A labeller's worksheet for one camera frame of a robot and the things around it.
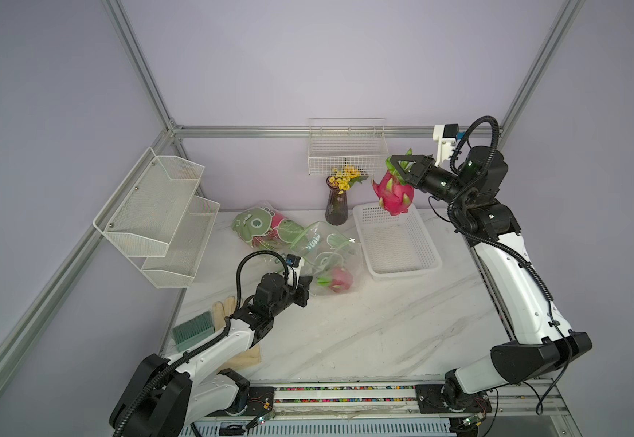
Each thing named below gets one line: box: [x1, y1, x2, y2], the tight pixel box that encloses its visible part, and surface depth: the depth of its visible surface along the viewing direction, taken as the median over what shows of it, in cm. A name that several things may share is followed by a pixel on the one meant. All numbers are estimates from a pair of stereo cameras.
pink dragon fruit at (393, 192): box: [371, 147, 416, 216], surface depth 70 cm
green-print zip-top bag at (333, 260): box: [289, 221, 364, 296], surface depth 81 cm
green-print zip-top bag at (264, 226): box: [231, 202, 307, 249], surface depth 106 cm
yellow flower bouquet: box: [328, 164, 369, 195], surface depth 100 cm
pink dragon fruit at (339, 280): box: [316, 266, 354, 294], surface depth 90 cm
